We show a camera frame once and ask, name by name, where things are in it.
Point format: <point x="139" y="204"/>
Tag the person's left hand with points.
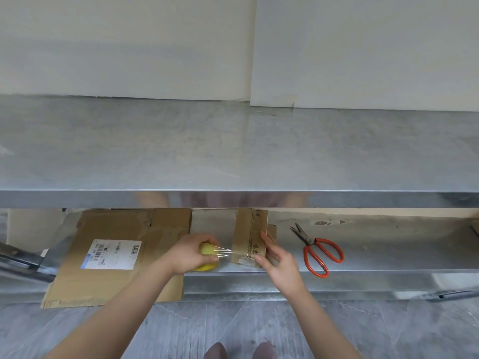
<point x="185" y="254"/>

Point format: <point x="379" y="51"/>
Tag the person's right hand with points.
<point x="286" y="269"/>

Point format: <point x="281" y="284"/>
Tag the person's left fingers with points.
<point x="205" y="238"/>

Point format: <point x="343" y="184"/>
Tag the person's right thumb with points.
<point x="262" y="260"/>

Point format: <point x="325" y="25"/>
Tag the yellow tape dispenser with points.
<point x="207" y="250"/>

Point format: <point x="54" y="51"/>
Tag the small brown cardboard box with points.
<point x="249" y="231"/>

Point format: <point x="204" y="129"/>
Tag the person's right forearm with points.
<point x="318" y="321"/>

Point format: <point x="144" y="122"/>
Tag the person's left forearm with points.
<point x="123" y="310"/>

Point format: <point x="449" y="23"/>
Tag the person's right shoe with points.
<point x="265" y="350"/>

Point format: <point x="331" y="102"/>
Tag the person's shoe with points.
<point x="265" y="350"/>
<point x="216" y="351"/>

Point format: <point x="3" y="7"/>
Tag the flattened brown cardboard box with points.
<point x="112" y="224"/>

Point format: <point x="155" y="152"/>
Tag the white shipping label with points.
<point x="112" y="254"/>

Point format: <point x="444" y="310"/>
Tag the stainless steel table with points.
<point x="239" y="145"/>

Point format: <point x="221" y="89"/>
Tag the person's left shoe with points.
<point x="216" y="351"/>

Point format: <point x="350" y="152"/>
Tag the white board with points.
<point x="33" y="229"/>

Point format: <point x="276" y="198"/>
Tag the grey metal bracket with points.
<point x="22" y="259"/>

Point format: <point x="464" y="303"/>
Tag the dark metal bracket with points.
<point x="451" y="295"/>

